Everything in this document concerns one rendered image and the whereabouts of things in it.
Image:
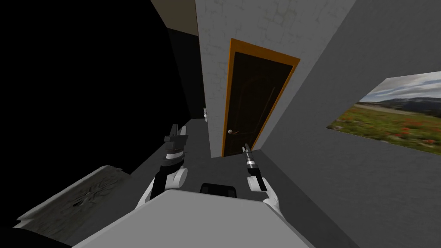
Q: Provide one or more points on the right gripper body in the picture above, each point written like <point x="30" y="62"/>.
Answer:
<point x="249" y="156"/>

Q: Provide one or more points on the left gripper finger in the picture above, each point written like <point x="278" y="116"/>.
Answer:
<point x="183" y="131"/>
<point x="174" y="130"/>

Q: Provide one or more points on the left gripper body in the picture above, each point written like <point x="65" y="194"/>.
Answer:
<point x="176" y="138"/>

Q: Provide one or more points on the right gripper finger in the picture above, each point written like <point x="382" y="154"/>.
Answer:
<point x="246" y="147"/>

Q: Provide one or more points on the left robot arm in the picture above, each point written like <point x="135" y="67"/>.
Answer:
<point x="164" y="179"/>

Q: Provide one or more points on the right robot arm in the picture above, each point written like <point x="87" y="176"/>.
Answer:
<point x="259" y="184"/>

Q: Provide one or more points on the dark brown door leaf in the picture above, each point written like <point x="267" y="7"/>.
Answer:
<point x="256" y="103"/>

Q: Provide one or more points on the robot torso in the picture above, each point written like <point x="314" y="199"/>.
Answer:
<point x="193" y="224"/>

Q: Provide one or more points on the landscape picture with red flowers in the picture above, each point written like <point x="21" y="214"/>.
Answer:
<point x="396" y="117"/>

